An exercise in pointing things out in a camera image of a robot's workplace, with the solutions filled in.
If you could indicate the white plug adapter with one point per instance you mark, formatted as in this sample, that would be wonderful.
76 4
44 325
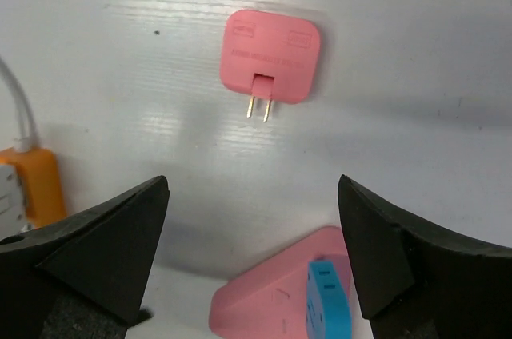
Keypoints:
12 205

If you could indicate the orange power strip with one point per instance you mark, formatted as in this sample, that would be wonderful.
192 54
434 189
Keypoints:
41 183

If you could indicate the pink plug adapter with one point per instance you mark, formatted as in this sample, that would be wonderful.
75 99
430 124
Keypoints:
271 57

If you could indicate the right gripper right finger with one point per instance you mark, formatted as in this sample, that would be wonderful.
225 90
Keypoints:
416 279

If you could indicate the blue plug adapter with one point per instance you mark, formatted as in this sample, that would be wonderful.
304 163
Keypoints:
328 314

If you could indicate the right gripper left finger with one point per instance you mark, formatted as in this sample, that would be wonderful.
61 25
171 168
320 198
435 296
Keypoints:
84 276

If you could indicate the pink triangular power strip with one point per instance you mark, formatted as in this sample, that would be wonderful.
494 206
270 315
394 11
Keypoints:
269 301

